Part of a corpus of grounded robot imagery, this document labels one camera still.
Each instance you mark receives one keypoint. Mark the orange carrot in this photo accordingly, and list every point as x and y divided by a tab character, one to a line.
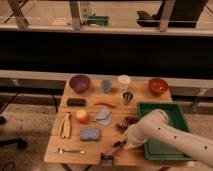
106	103

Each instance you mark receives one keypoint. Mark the banana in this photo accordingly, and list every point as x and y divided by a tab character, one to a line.
65	127

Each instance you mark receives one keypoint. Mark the black dish brush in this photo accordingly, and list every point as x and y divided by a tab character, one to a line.
107	158

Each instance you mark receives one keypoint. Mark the bunch of dark grapes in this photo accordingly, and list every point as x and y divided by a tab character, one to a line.
125	123

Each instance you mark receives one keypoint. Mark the blue cup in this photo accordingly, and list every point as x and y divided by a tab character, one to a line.
106	86

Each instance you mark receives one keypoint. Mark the green box on shelf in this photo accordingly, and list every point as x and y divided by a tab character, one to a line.
98	20

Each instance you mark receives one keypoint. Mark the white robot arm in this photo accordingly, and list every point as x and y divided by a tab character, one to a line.
155	125

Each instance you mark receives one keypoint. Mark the red bowl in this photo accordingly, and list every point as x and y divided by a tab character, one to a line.
157	86

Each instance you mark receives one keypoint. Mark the white cup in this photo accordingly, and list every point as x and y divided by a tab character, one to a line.
124	82

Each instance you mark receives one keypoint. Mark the metal measuring cup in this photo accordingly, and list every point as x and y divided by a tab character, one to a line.
127	97

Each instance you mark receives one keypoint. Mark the purple bowl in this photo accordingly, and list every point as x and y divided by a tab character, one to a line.
79	83

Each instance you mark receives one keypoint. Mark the wooden table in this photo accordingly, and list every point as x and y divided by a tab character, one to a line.
109	134

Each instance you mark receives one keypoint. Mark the black eraser block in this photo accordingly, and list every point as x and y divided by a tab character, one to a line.
76	102

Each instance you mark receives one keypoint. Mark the blue-grey cloth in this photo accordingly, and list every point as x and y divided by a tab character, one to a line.
104	116

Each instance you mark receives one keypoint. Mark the apple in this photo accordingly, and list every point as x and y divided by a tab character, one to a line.
82	116

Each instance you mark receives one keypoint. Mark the green plastic tray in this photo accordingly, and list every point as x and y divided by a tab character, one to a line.
155	150

